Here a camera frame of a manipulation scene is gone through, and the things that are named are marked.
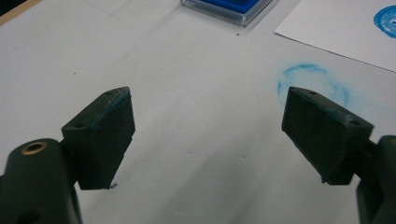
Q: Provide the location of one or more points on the white paper sheet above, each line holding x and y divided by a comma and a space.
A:
336, 28

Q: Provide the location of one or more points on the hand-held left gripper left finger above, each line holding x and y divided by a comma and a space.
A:
102, 140

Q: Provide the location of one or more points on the wooden table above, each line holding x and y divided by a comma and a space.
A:
15, 11

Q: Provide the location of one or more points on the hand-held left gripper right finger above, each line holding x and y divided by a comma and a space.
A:
323, 140

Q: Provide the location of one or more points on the large white board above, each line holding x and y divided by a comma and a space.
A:
199, 77

